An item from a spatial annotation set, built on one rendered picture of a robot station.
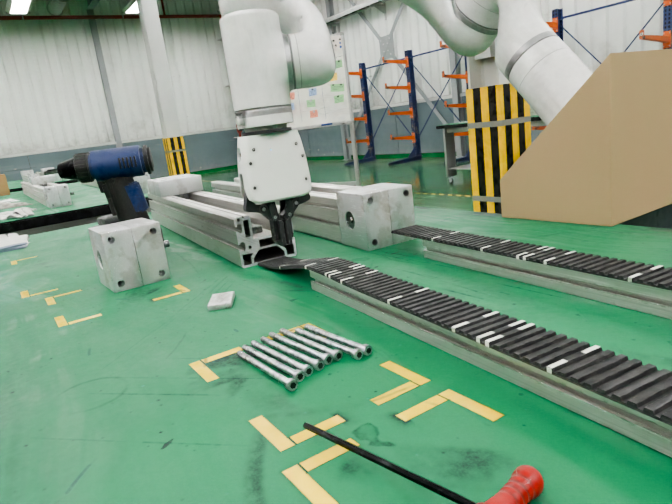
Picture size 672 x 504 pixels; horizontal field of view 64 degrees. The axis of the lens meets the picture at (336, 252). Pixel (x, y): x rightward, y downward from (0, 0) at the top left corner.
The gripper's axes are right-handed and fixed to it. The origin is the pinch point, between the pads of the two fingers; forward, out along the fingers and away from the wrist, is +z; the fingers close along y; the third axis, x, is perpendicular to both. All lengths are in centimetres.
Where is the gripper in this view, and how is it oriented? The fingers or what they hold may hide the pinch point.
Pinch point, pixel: (282, 231)
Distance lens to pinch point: 84.0
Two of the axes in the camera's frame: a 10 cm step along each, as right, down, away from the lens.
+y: 8.7, -2.2, 4.4
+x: -4.8, -1.4, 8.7
